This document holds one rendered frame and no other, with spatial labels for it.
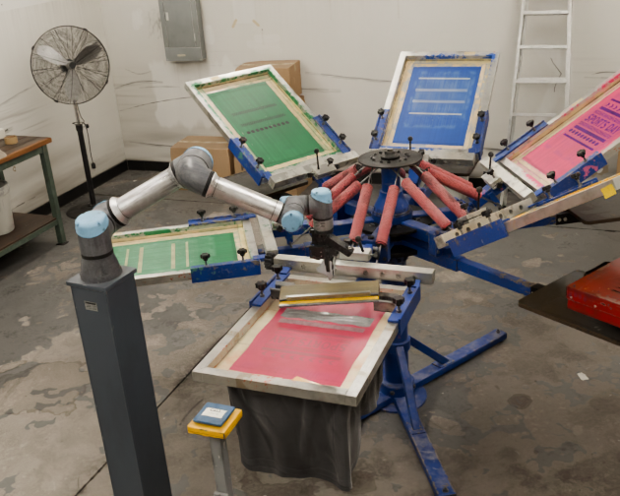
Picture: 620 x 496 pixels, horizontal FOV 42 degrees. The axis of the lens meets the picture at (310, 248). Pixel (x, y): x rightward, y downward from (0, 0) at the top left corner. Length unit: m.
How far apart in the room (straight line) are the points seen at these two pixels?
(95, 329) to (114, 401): 0.31
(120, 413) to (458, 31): 4.67
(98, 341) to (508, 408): 2.13
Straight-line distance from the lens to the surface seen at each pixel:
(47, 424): 4.50
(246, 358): 2.85
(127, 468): 3.41
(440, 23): 6.94
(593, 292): 2.94
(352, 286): 3.04
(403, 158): 3.68
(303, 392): 2.60
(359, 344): 2.87
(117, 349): 3.08
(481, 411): 4.20
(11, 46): 7.27
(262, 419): 2.86
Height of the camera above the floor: 2.40
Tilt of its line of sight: 23 degrees down
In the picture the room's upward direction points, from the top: 4 degrees counter-clockwise
